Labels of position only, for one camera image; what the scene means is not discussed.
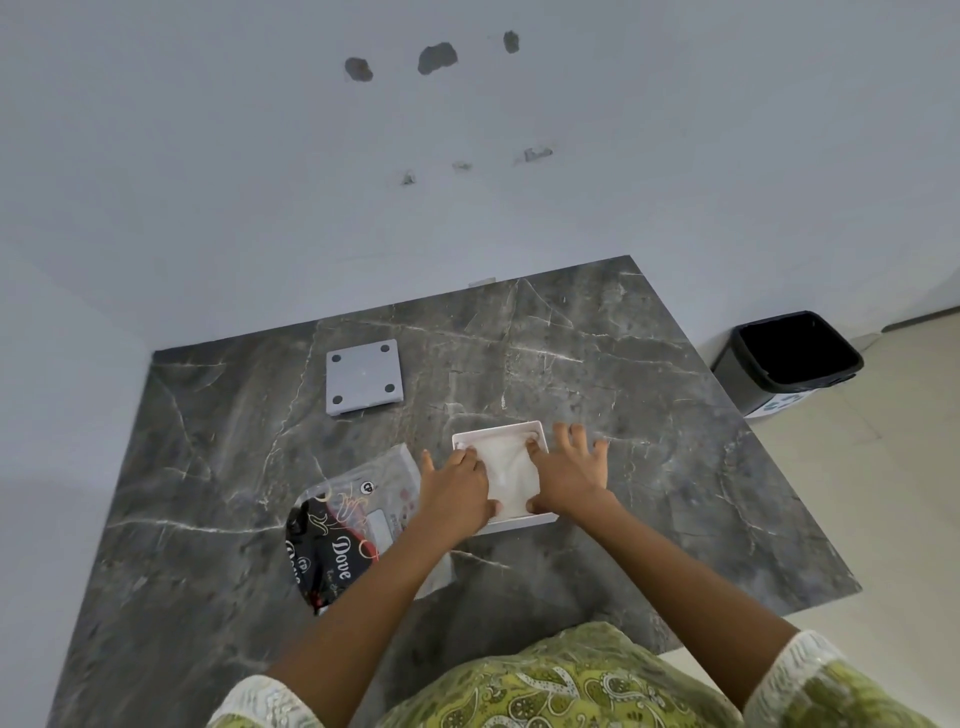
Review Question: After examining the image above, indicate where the person's left hand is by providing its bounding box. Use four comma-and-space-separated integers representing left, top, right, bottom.
416, 448, 501, 552

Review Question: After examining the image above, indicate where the black bin liner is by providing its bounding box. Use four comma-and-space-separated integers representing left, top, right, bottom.
731, 310, 865, 396

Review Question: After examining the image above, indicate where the person's right hand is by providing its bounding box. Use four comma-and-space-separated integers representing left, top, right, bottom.
525, 423, 621, 521

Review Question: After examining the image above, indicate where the person's left forearm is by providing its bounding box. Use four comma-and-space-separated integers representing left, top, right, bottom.
264, 525, 481, 705

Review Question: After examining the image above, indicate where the green patterned garment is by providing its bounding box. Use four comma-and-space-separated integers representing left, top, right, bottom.
208, 621, 940, 728

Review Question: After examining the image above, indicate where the black and clear plastic bag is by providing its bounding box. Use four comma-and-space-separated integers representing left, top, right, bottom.
284, 442, 426, 617

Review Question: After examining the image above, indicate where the grey waste bin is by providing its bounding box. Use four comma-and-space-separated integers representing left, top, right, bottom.
711, 310, 865, 420

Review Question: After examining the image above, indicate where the grey square plate with feet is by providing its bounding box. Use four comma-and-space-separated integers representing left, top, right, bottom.
325, 339, 406, 418

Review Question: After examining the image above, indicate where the white paper sheet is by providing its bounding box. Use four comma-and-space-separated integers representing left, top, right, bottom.
412, 549, 456, 602

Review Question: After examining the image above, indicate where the white tissue paper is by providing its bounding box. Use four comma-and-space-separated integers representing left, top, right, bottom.
459, 433, 543, 520

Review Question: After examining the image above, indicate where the white square box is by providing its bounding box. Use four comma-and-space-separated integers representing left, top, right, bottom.
451, 421, 561, 537

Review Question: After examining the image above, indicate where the person's right forearm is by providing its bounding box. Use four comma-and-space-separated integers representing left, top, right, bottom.
555, 495, 801, 714

